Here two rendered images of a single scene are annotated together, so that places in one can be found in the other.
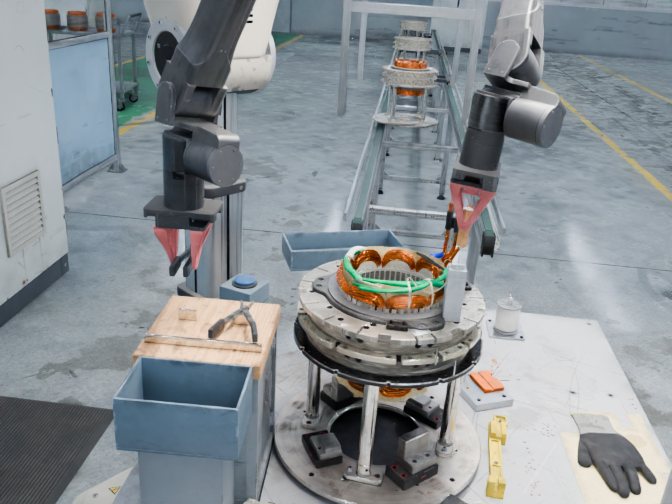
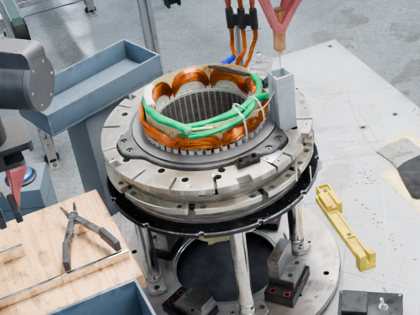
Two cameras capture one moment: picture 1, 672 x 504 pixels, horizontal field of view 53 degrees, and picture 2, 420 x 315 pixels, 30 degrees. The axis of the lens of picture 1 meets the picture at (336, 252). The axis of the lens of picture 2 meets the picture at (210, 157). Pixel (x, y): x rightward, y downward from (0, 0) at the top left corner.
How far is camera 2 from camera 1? 34 cm
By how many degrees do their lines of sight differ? 23
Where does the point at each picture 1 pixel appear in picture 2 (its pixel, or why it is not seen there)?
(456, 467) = (321, 258)
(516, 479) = (373, 240)
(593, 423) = (400, 150)
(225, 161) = (39, 79)
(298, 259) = (57, 120)
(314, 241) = not seen: hidden behind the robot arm
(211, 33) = not seen: outside the picture
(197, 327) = (34, 262)
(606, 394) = (390, 115)
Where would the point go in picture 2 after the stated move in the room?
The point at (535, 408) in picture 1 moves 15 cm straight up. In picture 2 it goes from (342, 160) to (340, 97)
